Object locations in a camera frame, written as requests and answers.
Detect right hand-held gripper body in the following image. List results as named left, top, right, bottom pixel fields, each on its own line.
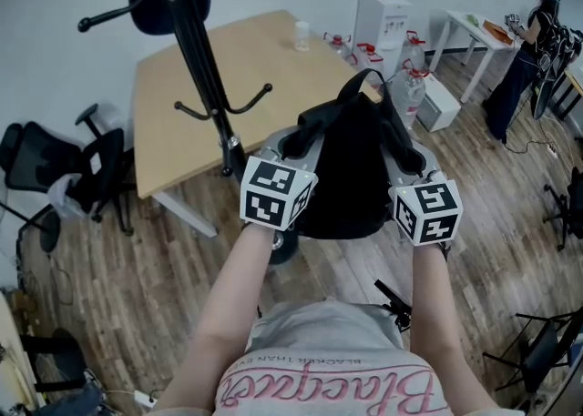
left=387, top=168, right=465, bottom=263

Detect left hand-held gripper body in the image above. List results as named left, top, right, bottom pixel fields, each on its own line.
left=239, top=148, right=320, bottom=233

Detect black mesh office chair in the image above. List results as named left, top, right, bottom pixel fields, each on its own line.
left=0, top=103, right=136, bottom=237

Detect white board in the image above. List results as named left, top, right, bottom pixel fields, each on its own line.
left=0, top=290, right=46, bottom=416

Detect person's grey printed shirt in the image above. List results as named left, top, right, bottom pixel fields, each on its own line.
left=213, top=350, right=441, bottom=416

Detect black stool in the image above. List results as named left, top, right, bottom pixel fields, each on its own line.
left=17, top=327, right=87, bottom=406

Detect white water dispenser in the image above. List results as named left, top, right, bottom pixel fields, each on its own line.
left=353, top=0, right=414, bottom=61

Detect white desk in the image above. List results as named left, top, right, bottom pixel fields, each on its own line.
left=427, top=9, right=523, bottom=104

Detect white square box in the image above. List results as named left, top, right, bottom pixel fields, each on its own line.
left=416, top=79, right=463, bottom=134

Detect black coat rack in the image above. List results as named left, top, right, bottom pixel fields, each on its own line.
left=77, top=0, right=301, bottom=266

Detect person's left forearm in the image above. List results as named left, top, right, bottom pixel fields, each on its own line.
left=154, top=222, right=275, bottom=416

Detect person's grey trousers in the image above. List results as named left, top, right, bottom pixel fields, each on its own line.
left=248, top=298, right=405, bottom=357

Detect clear plastic bag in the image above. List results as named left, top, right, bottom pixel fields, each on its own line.
left=46, top=172, right=86, bottom=218

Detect orange flat box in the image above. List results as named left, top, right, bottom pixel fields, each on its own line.
left=482, top=20, right=517, bottom=46

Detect clear water bottle red handle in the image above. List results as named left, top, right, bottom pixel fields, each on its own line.
left=400, top=30, right=427, bottom=72
left=389, top=66, right=432, bottom=129
left=323, top=32, right=354, bottom=59
left=348, top=43, right=386, bottom=88

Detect black folding stand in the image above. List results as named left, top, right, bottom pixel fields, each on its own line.
left=482, top=307, right=583, bottom=406

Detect person's right forearm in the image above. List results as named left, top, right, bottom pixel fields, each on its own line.
left=409, top=240, right=502, bottom=416

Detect black backpack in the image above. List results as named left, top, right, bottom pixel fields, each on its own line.
left=295, top=68, right=427, bottom=241

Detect blue jeans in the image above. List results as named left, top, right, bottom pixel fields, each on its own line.
left=45, top=380, right=108, bottom=416

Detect clear plastic cup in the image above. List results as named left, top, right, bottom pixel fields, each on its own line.
left=293, top=21, right=312, bottom=53

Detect light wooden table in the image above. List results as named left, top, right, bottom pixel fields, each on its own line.
left=131, top=9, right=383, bottom=238

